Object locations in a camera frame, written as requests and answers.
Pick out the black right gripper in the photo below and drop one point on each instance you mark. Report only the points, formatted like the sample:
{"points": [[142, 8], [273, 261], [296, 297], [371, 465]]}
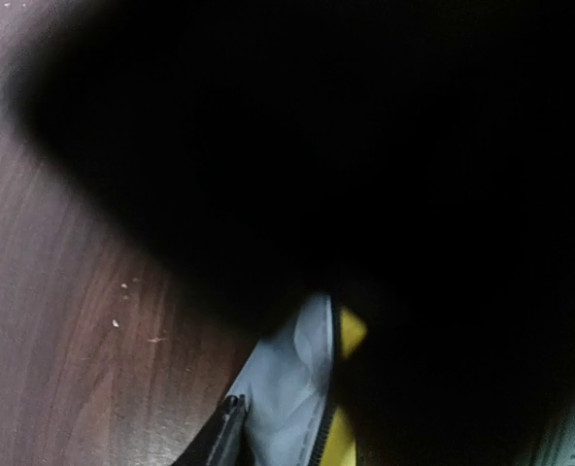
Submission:
{"points": [[415, 159]]}

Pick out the grey zip pouch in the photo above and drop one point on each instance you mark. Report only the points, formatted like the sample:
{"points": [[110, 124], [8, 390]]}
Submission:
{"points": [[277, 411]]}

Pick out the yellow sponge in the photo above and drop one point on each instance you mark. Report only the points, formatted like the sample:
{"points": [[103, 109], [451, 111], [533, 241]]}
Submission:
{"points": [[340, 444]]}

